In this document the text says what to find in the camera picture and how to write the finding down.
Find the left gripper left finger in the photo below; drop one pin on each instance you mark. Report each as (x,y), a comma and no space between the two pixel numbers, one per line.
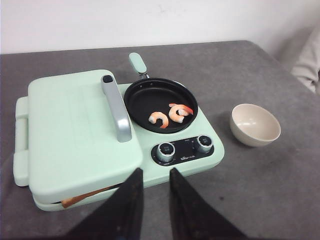
(119,218)

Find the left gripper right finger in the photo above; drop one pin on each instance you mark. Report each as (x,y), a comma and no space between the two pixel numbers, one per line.
(192,218)

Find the bread slice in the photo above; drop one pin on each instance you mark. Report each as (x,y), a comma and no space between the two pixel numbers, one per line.
(73,200)

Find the breakfast maker hinged lid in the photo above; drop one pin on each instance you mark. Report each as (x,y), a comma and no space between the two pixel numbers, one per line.
(66,142)

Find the beige ribbed bowl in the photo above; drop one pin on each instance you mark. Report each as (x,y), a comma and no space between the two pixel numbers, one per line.
(253,125)

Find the left silver control knob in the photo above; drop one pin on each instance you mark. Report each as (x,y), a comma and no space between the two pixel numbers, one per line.
(165,152)

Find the silver control knob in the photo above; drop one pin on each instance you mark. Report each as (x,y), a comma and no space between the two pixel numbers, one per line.
(165,152)
(204,144)

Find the right silver control knob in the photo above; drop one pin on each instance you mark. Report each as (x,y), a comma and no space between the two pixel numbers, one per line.
(204,144)

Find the black frying pan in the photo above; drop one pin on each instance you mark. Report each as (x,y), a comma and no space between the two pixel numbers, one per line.
(154,94)

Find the beige cloth at edge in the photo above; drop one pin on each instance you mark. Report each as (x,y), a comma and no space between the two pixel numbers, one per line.
(307,67)

